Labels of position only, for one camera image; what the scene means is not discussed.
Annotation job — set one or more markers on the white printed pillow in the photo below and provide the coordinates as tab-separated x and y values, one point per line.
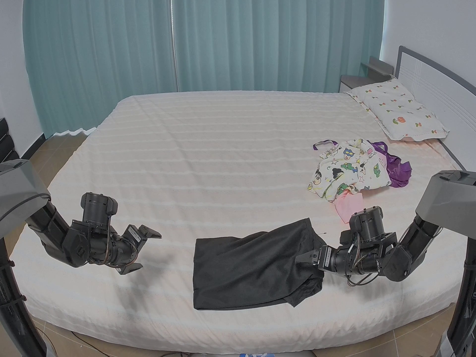
398	106

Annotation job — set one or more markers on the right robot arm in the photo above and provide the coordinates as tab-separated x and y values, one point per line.
424	232

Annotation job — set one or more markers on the purple garment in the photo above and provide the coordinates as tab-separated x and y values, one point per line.
399	169

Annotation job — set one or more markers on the blue-green curtain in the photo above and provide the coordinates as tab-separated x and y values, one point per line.
279	32
100	50

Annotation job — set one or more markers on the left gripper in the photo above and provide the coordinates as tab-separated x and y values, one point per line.
124	253

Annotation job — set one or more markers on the black T-shirt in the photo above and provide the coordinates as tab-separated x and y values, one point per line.
253	266

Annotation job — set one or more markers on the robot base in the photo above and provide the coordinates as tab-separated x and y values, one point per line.
256	354

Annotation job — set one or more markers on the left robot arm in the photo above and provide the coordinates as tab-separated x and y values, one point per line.
44	221

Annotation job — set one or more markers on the pink garment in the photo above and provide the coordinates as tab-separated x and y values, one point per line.
347	205

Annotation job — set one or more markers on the dark chest of drawers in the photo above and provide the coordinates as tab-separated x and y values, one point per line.
7	143

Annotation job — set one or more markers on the grey bedside table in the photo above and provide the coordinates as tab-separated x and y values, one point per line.
357	78

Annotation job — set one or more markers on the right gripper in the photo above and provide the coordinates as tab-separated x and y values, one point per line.
336	260

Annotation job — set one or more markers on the white printed pyjama top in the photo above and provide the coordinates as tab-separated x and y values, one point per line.
346	169

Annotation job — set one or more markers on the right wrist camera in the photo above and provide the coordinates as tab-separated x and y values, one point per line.
348	238

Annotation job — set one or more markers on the bed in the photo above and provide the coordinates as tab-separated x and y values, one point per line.
223	154

